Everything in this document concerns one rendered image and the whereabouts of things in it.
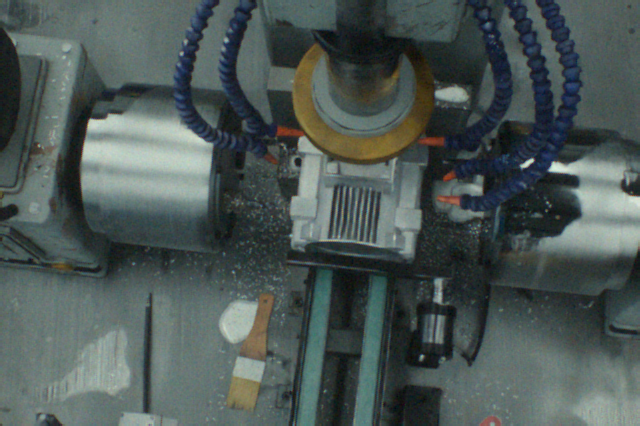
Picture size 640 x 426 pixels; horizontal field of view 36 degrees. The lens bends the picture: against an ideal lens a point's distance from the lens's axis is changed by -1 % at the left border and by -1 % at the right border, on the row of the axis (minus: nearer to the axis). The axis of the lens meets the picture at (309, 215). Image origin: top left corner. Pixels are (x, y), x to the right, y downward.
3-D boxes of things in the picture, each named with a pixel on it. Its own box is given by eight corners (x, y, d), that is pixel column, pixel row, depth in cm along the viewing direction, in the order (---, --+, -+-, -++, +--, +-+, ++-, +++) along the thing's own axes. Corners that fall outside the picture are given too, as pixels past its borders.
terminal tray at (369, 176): (332, 114, 150) (330, 96, 143) (401, 121, 149) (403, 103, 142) (322, 189, 147) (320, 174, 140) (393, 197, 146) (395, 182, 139)
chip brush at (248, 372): (254, 291, 171) (253, 290, 170) (282, 297, 170) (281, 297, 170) (224, 407, 166) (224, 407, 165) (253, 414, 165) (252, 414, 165)
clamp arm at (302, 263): (453, 267, 150) (288, 249, 152) (455, 263, 147) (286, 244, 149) (451, 290, 149) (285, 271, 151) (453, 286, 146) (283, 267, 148)
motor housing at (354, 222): (309, 145, 165) (303, 102, 147) (422, 157, 163) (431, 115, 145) (294, 261, 160) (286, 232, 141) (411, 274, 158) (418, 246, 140)
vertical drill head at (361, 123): (307, 64, 140) (282, -144, 94) (433, 77, 139) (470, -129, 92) (290, 184, 136) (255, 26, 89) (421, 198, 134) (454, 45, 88)
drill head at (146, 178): (62, 107, 169) (14, 45, 145) (271, 128, 167) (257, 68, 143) (34, 247, 163) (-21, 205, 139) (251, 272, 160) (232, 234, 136)
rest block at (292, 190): (285, 164, 177) (280, 142, 165) (323, 168, 176) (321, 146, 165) (280, 196, 175) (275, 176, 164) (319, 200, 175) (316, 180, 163)
